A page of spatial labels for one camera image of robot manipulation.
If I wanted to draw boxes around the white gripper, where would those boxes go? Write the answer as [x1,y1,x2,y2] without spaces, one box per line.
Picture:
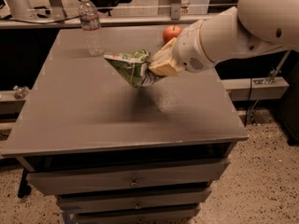
[149,20,216,77]

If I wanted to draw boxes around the green jalapeno chip bag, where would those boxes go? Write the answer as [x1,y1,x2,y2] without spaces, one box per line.
[104,49,163,88]

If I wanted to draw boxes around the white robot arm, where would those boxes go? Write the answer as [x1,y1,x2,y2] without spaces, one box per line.
[149,0,299,77]

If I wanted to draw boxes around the clear plastic water bottle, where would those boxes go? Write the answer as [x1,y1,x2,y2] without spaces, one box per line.
[78,0,104,56]

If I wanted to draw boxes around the red apple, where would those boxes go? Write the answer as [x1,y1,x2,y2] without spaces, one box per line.
[163,24,182,43]

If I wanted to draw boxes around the grey drawer cabinet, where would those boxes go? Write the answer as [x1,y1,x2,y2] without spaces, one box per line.
[0,24,249,224]

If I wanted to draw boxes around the top grey drawer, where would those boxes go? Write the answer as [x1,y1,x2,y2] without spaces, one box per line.
[27,158,230,195]

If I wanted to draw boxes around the grey drawer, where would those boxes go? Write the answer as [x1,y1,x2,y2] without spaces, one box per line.
[76,204,199,224]
[27,158,230,195]
[58,187,211,214]

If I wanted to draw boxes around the middle grey drawer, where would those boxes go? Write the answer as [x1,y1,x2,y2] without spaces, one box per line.
[58,187,211,214]

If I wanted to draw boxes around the crumpled clear plastic piece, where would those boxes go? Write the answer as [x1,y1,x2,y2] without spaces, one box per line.
[13,86,29,99]

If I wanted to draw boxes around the bottom grey drawer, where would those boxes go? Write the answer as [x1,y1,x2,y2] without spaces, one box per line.
[76,204,199,224]

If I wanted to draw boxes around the grey metal rail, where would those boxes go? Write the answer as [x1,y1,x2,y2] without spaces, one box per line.
[0,13,219,30]

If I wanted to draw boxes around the white pipe post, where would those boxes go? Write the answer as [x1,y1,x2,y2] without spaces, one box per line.
[5,0,36,20]

